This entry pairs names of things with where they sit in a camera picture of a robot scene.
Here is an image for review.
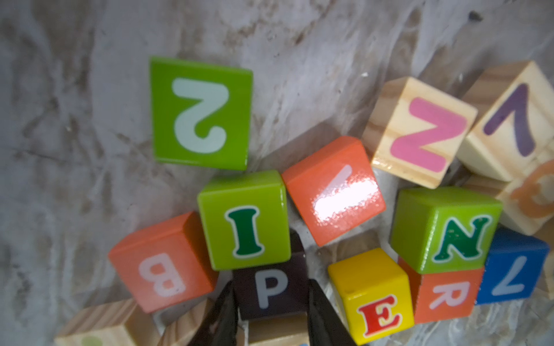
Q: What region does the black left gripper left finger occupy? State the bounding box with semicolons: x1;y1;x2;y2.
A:
188;281;238;346

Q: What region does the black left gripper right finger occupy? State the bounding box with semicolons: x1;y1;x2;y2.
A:
307;279;356;346

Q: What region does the dark purple P block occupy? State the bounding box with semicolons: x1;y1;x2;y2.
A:
232;232;309;320

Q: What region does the yellow letter E block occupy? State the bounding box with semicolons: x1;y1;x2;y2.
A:
327;248;415;345

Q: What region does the orange letter R block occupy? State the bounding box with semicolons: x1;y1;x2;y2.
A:
398;258;484;324

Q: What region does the orange letter B block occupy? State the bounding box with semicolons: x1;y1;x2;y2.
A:
108;211;219;314

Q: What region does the green letter I block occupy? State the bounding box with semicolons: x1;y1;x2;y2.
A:
197;170;291;271

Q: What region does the green letter N block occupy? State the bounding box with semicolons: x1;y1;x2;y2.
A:
390;187;503;274

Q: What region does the wooden orange letter block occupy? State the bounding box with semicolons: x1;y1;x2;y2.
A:
463;157;553;236

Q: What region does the wooden block far left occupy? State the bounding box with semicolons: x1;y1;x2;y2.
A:
54;298;161;345

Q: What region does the orange number 7 block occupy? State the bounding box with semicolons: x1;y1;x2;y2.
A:
282;136;387;247

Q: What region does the blue number 7 block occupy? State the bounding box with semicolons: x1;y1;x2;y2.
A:
476;227;551;305

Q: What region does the green number 2 block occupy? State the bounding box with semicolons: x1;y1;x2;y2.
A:
149;57;253;171

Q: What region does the wooden pink N block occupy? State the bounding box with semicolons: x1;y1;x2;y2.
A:
362;76;478;189

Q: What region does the wooden purple 7 block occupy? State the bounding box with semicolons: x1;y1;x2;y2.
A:
457;61;553;182

